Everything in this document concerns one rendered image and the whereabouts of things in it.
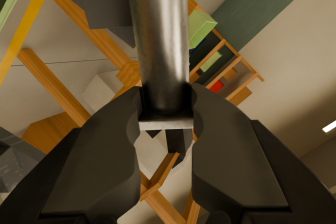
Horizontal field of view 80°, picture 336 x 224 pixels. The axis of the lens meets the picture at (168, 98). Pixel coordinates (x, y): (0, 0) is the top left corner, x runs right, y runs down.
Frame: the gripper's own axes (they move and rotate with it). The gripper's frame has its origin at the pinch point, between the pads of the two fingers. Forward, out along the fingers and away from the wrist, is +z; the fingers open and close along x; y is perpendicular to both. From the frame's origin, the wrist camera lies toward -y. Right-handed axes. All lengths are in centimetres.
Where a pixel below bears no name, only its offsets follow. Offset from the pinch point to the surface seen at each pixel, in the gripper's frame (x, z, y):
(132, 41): -2.4, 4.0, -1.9
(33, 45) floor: -115, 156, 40
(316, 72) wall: 362, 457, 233
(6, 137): -14.7, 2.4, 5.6
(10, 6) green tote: -19.4, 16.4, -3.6
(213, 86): 107, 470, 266
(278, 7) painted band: 272, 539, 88
